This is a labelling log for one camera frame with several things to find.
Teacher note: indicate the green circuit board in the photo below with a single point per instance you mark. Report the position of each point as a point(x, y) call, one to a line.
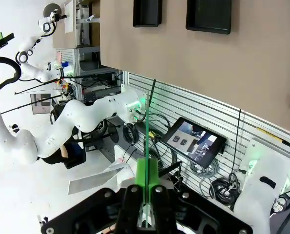
point(147, 146)

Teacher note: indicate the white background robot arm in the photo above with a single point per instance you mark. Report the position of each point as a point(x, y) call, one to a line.
point(27, 46)

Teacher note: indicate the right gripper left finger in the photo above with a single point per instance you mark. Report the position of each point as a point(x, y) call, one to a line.
point(141, 175)

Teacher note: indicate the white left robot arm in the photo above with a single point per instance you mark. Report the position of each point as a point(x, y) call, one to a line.
point(86, 117)

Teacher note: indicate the brown board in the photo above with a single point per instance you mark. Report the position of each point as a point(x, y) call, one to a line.
point(64, 39)

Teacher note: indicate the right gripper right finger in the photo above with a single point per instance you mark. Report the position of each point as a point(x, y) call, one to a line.
point(153, 175)

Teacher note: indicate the ribbed aluminium base panel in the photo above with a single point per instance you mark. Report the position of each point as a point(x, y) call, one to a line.
point(208, 107)

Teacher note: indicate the black plastic ESD tray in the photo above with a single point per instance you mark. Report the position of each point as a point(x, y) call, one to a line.
point(147, 12)
point(208, 14)

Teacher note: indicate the shiny metal sheet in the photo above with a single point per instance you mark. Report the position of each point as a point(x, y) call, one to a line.
point(98, 176)

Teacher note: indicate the black tablet screen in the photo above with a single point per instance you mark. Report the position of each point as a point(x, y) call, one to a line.
point(193, 141)

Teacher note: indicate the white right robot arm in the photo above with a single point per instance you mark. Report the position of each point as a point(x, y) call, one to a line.
point(257, 195)

